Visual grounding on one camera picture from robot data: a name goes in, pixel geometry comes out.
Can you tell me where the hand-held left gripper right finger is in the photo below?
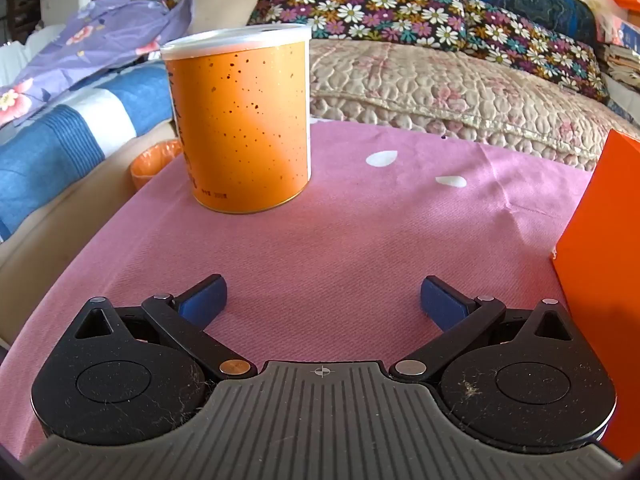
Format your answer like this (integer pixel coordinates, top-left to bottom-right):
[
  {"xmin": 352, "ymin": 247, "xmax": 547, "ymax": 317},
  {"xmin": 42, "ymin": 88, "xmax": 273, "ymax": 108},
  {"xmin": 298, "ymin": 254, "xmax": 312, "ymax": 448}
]
[{"xmin": 390, "ymin": 275, "xmax": 577, "ymax": 381}]

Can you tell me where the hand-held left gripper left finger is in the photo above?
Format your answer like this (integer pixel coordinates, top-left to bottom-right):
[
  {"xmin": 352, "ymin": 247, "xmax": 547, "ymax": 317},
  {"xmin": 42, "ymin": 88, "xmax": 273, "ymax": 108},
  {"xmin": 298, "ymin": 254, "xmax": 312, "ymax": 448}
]
[{"xmin": 73, "ymin": 274, "xmax": 251, "ymax": 381}]

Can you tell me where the orange cardboard box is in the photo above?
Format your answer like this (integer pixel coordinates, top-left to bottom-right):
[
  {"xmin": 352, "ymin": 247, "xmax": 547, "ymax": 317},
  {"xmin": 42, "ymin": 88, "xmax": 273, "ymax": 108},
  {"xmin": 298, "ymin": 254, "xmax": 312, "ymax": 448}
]
[{"xmin": 551, "ymin": 129, "xmax": 640, "ymax": 463}]

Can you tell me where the pink daisy print tablecloth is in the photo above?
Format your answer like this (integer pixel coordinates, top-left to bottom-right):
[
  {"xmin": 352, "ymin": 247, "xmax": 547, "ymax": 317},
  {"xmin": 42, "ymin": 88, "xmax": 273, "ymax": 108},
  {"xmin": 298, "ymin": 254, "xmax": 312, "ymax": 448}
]
[{"xmin": 0, "ymin": 119, "xmax": 608, "ymax": 461}]

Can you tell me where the small orange waste bin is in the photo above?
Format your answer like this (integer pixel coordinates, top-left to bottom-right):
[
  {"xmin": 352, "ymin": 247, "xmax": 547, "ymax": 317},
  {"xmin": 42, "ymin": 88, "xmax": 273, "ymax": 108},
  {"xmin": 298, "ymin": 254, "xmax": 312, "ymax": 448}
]
[{"xmin": 131, "ymin": 140, "xmax": 183, "ymax": 192}]

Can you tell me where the beige sofa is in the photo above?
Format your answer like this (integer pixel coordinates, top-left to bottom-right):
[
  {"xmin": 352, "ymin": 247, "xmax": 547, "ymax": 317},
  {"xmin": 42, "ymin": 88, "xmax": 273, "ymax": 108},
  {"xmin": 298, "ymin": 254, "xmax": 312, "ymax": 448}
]
[{"xmin": 0, "ymin": 120, "xmax": 178, "ymax": 343}]

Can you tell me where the orange speckled canister white lid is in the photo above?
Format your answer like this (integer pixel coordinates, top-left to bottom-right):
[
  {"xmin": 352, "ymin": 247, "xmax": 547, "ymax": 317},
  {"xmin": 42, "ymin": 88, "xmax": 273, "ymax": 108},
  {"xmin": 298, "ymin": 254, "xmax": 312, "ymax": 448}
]
[{"xmin": 160, "ymin": 22, "xmax": 313, "ymax": 215}]

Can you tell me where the blue white striped blanket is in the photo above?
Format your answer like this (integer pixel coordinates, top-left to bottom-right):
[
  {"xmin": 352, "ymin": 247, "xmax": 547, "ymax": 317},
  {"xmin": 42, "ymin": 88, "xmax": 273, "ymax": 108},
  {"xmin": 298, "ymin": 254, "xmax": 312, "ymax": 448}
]
[{"xmin": 0, "ymin": 60, "xmax": 176, "ymax": 241}]

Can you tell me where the beige quilted blanket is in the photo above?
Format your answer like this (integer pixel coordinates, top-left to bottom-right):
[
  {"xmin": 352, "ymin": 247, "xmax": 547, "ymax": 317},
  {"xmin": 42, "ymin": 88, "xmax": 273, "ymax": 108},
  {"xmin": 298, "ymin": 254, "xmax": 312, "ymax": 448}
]
[{"xmin": 309, "ymin": 39, "xmax": 640, "ymax": 171}]

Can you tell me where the purple floral cloth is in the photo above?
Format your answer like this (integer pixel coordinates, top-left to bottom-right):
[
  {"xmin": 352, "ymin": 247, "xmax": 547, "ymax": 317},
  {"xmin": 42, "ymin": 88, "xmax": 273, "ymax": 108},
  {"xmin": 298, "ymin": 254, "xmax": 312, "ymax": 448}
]
[{"xmin": 0, "ymin": 0, "xmax": 193, "ymax": 128}]

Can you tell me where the plain beige pillow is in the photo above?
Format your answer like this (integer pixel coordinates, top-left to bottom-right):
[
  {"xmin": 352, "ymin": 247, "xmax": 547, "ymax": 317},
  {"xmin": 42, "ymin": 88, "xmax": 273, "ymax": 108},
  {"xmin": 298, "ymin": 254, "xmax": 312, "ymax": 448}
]
[{"xmin": 187, "ymin": 0, "xmax": 271, "ymax": 36}]

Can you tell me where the white cloth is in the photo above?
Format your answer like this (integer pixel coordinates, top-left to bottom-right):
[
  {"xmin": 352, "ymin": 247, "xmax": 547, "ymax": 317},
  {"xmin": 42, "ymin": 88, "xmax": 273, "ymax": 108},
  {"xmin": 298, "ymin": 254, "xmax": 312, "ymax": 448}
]
[{"xmin": 0, "ymin": 25, "xmax": 51, "ymax": 86}]

